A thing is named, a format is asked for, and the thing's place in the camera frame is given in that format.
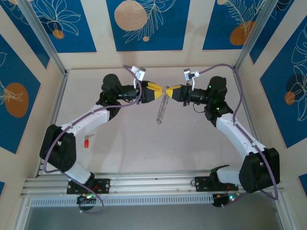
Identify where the silver metal chain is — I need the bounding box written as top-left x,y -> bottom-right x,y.
155,86 -> 171,126

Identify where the key with red head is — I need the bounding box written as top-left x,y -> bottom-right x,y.
83,134 -> 94,149

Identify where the controller board with LED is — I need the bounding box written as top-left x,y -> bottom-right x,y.
212,193 -> 240,209
76,194 -> 96,211

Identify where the aluminium side rail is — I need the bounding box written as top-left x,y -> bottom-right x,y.
35,70 -> 70,179
232,67 -> 286,192

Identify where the aluminium frame post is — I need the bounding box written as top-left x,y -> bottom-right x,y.
234,0 -> 295,72
18,0 -> 69,76

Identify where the wide aluminium base rail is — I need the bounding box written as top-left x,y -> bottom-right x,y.
20,170 -> 285,198

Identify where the grey slotted cable duct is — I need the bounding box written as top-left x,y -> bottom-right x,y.
30,194 -> 216,208

